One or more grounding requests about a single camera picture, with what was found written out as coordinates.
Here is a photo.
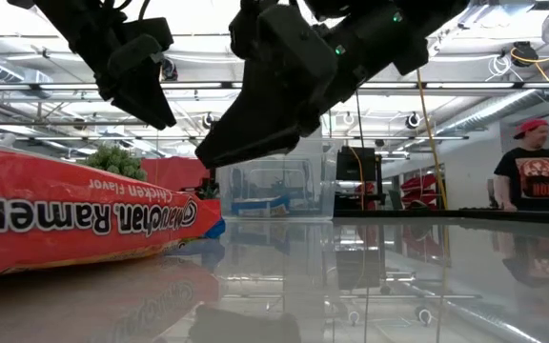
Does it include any yellow hanging cable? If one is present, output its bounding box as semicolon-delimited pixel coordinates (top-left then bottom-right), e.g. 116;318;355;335
415;69;449;211

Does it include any red background object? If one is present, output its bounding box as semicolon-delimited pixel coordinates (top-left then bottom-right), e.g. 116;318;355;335
399;173;441;211

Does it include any overhead LED light bar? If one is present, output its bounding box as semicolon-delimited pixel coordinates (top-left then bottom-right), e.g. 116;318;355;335
0;81;549;91

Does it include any green artificial plant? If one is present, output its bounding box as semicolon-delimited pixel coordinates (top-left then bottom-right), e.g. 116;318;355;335
81;144;148;182

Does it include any black ceiling cord reel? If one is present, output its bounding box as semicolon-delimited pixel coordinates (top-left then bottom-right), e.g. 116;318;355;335
510;41;541;68
161;56;179;82

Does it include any red background panel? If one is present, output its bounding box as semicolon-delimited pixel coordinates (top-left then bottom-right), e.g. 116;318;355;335
140;155;211;192

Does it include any blue ramen pack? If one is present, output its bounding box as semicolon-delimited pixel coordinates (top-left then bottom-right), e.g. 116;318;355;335
230;193;291;219
204;217;227;240

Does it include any black computer case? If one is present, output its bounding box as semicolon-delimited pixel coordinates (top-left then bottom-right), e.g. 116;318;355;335
335;146;384;182

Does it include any person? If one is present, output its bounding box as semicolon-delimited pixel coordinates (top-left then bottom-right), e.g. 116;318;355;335
492;118;549;214

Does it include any orange chicken ramen pack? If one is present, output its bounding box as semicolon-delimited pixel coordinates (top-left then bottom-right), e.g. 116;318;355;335
0;142;224;288

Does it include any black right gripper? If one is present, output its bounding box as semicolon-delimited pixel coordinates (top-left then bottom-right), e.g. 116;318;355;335
196;0;399;169

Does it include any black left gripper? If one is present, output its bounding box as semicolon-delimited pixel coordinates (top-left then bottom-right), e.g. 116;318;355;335
71;17;178;131

